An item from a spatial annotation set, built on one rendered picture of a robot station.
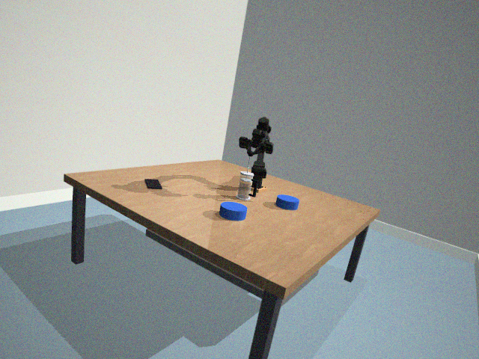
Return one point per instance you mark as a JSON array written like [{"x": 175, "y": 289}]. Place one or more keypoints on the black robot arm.
[{"x": 258, "y": 169}]

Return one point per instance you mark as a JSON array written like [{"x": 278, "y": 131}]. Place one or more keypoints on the blue short cylinder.
[
  {"x": 287, "y": 202},
  {"x": 233, "y": 211}
]

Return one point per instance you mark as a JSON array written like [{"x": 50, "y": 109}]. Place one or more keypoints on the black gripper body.
[{"x": 255, "y": 142}]

